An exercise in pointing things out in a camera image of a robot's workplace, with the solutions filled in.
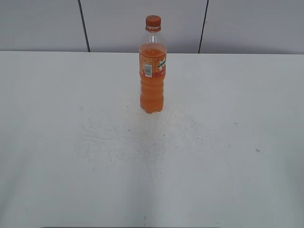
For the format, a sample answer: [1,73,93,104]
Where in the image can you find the orange bottle cap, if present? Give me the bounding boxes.
[146,15,161,28]

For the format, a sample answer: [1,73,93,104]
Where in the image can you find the orange soda plastic bottle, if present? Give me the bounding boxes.
[139,26,167,114]

